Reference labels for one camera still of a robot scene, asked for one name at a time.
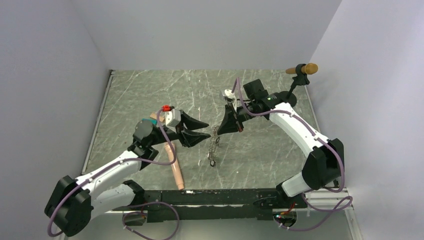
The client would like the aluminium frame rail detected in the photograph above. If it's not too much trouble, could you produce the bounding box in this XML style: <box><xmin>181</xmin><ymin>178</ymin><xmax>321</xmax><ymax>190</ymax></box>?
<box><xmin>52</xmin><ymin>70</ymin><xmax>116</xmax><ymax>240</ymax></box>

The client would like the teal block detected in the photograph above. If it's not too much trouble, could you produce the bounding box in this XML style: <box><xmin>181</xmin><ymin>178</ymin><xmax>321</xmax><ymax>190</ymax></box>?
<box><xmin>142</xmin><ymin>118</ymin><xmax>157</xmax><ymax>126</ymax></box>

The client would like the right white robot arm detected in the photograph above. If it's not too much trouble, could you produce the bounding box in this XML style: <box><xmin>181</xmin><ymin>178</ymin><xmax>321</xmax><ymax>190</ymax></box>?
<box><xmin>217</xmin><ymin>78</ymin><xmax>345</xmax><ymax>208</ymax></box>

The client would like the black microphone stand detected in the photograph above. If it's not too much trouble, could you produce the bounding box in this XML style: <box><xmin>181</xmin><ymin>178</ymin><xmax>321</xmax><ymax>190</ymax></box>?
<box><xmin>281</xmin><ymin>72</ymin><xmax>310</xmax><ymax>107</ymax></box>

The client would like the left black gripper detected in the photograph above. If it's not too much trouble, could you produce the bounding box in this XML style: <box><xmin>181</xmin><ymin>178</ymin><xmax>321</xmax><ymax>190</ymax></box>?
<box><xmin>149</xmin><ymin>110</ymin><xmax>211</xmax><ymax>147</ymax></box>

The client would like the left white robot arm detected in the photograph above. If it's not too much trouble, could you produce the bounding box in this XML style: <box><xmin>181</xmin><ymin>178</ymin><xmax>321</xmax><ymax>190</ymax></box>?
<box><xmin>44</xmin><ymin>105</ymin><xmax>210</xmax><ymax>237</ymax></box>

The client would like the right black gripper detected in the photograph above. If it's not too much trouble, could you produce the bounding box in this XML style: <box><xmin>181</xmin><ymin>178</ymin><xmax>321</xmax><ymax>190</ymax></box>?
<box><xmin>217</xmin><ymin>101</ymin><xmax>256</xmax><ymax>136</ymax></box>

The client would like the metal disc with keyrings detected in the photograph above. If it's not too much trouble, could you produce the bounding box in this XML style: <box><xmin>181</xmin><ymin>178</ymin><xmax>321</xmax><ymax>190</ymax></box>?
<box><xmin>207</xmin><ymin>125</ymin><xmax>220</xmax><ymax>164</ymax></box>

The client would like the black base beam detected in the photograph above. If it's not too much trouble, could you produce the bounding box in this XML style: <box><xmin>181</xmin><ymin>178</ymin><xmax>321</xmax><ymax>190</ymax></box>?
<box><xmin>118</xmin><ymin>188</ymin><xmax>307</xmax><ymax>223</ymax></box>

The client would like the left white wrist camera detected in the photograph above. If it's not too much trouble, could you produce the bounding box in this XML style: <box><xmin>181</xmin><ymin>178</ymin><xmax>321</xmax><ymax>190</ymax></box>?
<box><xmin>162</xmin><ymin>105</ymin><xmax>182</xmax><ymax>128</ymax></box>

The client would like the gold microphone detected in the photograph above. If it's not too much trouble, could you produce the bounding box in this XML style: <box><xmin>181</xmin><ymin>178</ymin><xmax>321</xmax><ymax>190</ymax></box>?
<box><xmin>285</xmin><ymin>63</ymin><xmax>319</xmax><ymax>75</ymax></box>

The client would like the tan wooden block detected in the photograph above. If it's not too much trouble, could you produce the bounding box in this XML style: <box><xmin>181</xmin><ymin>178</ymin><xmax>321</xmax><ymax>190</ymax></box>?
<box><xmin>149</xmin><ymin>112</ymin><xmax>165</xmax><ymax>122</ymax></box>

